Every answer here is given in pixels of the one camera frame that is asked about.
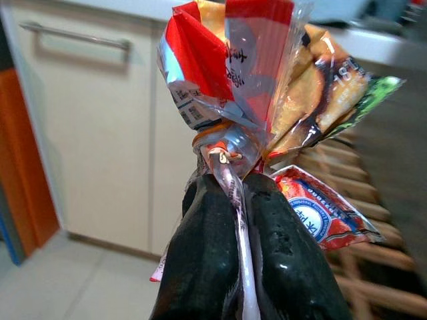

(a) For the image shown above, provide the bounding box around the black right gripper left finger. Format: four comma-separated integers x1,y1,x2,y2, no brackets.
149,174,244,320

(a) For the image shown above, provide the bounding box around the red printed snack bag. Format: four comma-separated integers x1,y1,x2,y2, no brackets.
149,0,406,320

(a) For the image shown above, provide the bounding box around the orange panel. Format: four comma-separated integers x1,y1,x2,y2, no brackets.
0,68,61,257

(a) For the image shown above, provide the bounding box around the white cabinet door with handle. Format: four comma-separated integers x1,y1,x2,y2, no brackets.
9,6,157,254

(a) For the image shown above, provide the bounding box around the metal bar door handle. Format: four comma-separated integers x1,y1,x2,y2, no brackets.
19,21,131,63

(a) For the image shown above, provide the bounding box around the plain white cabinet door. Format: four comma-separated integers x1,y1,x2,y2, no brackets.
151,19,201,257

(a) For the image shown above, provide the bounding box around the wooden slatted rack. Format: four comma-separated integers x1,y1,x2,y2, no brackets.
266,133,427,320

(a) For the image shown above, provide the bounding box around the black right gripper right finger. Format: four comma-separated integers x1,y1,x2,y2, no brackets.
244,173,354,320

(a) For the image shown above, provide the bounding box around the orange rubber band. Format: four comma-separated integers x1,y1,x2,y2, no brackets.
191,120,234,147

